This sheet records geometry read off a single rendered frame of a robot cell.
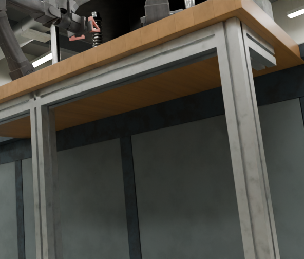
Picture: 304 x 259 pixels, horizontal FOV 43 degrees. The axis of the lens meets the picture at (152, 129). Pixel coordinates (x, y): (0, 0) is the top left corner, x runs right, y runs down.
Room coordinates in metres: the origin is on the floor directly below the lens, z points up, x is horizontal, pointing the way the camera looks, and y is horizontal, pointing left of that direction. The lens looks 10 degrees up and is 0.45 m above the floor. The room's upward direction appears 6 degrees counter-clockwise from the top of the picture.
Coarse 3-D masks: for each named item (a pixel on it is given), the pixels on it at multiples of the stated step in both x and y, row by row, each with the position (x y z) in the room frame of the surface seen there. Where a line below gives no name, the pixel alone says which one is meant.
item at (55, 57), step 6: (186, 0) 2.03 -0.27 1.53; (192, 0) 2.03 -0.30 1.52; (186, 6) 2.03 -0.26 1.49; (192, 6) 2.02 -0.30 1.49; (54, 30) 2.70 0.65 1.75; (54, 36) 2.70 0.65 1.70; (54, 42) 2.70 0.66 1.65; (54, 48) 2.70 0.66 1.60; (54, 54) 2.70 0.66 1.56; (54, 60) 2.70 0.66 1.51; (60, 60) 2.72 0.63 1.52
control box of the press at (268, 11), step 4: (256, 0) 1.93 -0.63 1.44; (260, 0) 1.92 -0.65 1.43; (264, 0) 1.95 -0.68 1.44; (260, 4) 1.92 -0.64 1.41; (264, 4) 1.94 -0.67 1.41; (268, 4) 2.00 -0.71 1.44; (264, 8) 1.93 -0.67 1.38; (268, 8) 1.98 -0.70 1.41; (268, 12) 1.97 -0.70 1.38; (272, 12) 2.04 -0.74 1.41; (272, 16) 2.03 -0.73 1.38
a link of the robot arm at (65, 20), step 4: (60, 8) 1.45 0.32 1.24; (64, 12) 1.48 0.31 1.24; (64, 16) 1.46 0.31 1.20; (68, 16) 1.48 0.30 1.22; (56, 20) 1.45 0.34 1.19; (60, 20) 1.45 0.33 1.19; (64, 20) 1.46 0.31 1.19; (68, 20) 1.48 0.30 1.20; (56, 24) 1.46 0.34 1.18; (60, 24) 1.46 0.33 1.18; (64, 24) 1.47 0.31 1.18; (68, 24) 1.48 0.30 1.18; (64, 28) 1.50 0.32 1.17
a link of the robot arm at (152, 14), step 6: (150, 0) 0.96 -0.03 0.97; (156, 0) 0.96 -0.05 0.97; (162, 0) 0.96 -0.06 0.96; (144, 6) 0.96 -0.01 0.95; (150, 6) 0.95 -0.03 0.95; (156, 6) 0.95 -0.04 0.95; (162, 6) 0.95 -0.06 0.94; (168, 6) 0.95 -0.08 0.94; (150, 12) 0.95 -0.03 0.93; (156, 12) 0.95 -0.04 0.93; (162, 12) 0.95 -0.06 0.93; (168, 12) 0.95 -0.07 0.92; (150, 18) 0.95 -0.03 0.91; (156, 18) 0.95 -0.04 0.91; (162, 18) 0.95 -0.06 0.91
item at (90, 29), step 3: (90, 18) 1.53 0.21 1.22; (90, 21) 1.52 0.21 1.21; (93, 21) 1.55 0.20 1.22; (87, 24) 1.53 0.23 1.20; (90, 24) 1.52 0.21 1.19; (93, 24) 1.57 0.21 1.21; (96, 24) 1.57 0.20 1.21; (87, 27) 1.54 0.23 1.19; (90, 27) 1.53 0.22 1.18; (96, 27) 1.58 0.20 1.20; (87, 30) 1.54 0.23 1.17; (90, 30) 1.53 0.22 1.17; (93, 30) 1.54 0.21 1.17; (96, 30) 1.57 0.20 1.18; (99, 30) 1.59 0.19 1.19; (81, 33) 1.55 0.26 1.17; (84, 33) 1.55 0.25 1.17
